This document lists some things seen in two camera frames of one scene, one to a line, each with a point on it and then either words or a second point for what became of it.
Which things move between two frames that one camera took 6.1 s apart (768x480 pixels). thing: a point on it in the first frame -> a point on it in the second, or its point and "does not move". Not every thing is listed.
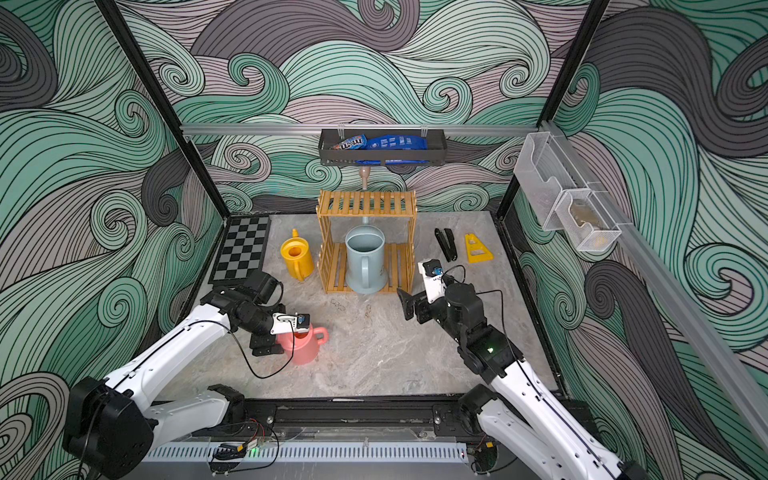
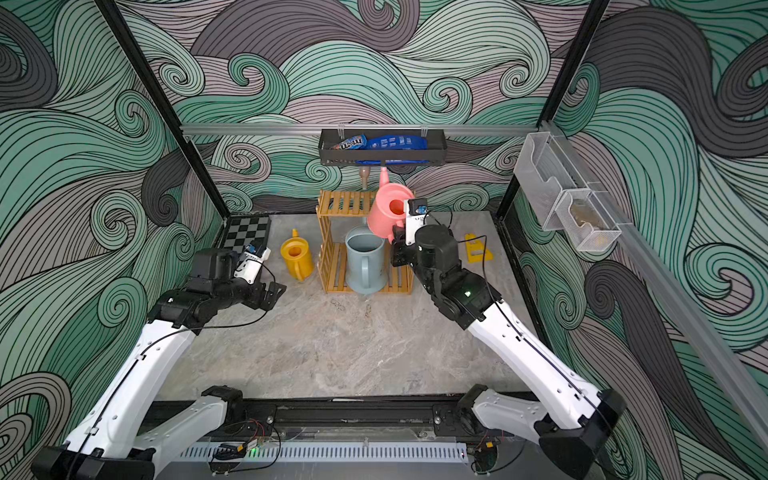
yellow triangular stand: (476, 251) does not move
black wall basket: (436, 154) does not move
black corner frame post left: (167, 100) does not move
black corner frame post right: (594, 13) does not move
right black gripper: (415, 299) -> (406, 252)
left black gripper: (266, 344) -> (255, 300)
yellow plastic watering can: (298, 257) does not move
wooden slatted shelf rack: (400, 259) does not move
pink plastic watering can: (305, 350) -> (387, 209)
